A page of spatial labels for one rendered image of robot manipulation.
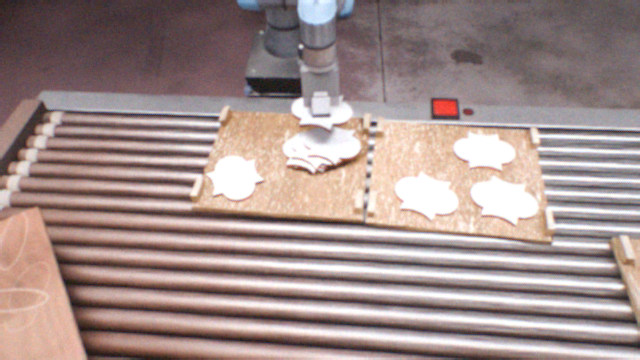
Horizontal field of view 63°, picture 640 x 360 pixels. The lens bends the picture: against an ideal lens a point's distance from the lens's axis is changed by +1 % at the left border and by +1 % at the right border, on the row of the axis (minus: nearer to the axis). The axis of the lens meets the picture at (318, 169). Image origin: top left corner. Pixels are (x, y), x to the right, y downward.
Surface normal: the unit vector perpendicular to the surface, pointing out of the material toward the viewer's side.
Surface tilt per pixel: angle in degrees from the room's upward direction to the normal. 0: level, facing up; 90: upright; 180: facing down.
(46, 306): 0
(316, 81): 90
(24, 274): 0
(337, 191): 0
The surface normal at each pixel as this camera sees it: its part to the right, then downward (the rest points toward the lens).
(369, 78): -0.04, -0.68
